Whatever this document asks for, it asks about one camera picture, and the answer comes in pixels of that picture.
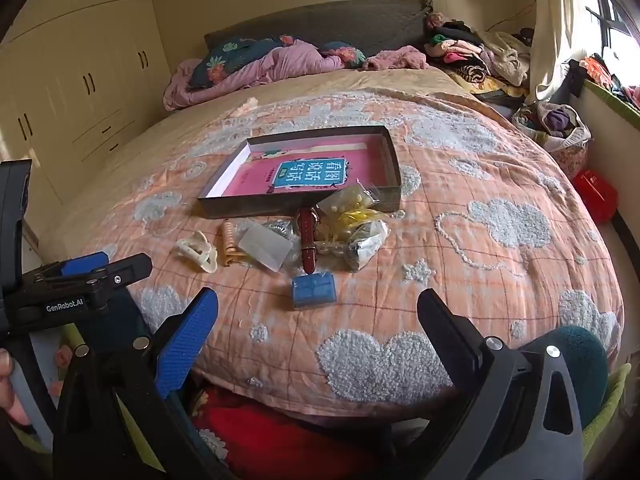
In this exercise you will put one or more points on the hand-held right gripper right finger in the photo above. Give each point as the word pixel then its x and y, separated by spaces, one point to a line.
pixel 450 332

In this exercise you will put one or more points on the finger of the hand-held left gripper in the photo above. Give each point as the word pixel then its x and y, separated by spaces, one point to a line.
pixel 60 305
pixel 82 264

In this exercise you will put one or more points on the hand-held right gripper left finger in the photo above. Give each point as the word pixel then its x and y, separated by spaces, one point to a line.
pixel 190 340

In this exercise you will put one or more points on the cream cloud-shaped hair clip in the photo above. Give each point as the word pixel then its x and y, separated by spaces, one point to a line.
pixel 186 248

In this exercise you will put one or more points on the clear bag with white card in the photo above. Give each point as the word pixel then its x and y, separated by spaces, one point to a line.
pixel 265 250

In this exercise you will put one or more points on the printed clear jewelry bag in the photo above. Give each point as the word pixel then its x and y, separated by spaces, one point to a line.
pixel 367 245

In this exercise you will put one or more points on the small blue box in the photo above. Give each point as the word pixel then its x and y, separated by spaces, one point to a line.
pixel 312 292

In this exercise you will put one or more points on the dark silver jewelry bag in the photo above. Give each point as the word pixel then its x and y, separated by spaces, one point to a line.
pixel 280 229

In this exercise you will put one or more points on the pink shallow box tray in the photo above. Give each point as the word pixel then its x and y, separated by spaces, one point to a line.
pixel 250 207

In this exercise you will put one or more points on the clear bag with yellow piece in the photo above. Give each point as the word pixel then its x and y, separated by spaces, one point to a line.
pixel 357 219

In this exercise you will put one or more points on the person's left hand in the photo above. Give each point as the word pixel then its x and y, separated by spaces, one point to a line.
pixel 12 400

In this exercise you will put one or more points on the peach cloud-pattern blanket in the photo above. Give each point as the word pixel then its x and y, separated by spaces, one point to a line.
pixel 450 260

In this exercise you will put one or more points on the red cloth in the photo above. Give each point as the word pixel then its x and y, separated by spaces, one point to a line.
pixel 280 435

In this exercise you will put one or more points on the teal plush cushion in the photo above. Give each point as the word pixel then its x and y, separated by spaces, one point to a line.
pixel 580 360

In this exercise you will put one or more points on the cream wardrobe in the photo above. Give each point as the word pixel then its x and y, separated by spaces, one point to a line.
pixel 75 60

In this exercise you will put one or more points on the clear bag of cream beads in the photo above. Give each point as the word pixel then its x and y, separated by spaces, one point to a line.
pixel 345 202

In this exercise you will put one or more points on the green fabric bin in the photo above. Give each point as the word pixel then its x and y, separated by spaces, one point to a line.
pixel 612 400

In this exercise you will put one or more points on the pink book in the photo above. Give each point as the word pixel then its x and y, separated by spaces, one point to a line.
pixel 260 175

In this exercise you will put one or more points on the red bag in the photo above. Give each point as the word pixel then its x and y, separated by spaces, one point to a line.
pixel 595 192

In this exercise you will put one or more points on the fabric basket with clothes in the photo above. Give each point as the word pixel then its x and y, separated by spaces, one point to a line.
pixel 565 142

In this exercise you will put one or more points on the small peach cloth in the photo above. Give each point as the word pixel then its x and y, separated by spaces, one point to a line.
pixel 246 107

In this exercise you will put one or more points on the large dark floral pillow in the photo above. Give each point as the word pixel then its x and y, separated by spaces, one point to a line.
pixel 220 62

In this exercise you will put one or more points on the tan bedspread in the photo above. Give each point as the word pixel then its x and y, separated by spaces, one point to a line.
pixel 325 85

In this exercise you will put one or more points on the pink fuzzy garment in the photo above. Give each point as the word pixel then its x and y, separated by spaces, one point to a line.
pixel 395 57

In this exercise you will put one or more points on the pink quilt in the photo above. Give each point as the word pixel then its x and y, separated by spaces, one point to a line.
pixel 280 62

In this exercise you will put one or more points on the pile of clothes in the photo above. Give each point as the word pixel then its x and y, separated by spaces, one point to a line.
pixel 465 50

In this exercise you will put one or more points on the black bag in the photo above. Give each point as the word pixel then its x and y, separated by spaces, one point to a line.
pixel 576 77

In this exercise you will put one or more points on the small dark floral pillow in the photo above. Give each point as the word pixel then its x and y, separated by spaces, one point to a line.
pixel 345 55

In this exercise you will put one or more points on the clothes on windowsill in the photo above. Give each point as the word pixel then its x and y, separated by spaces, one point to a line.
pixel 600 70

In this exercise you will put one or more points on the cream curtain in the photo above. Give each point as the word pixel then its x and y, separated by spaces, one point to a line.
pixel 555 20

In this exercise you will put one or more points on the grey quilted headboard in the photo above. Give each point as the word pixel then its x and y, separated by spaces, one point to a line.
pixel 325 22

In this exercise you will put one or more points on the window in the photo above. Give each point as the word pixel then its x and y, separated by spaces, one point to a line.
pixel 615 10

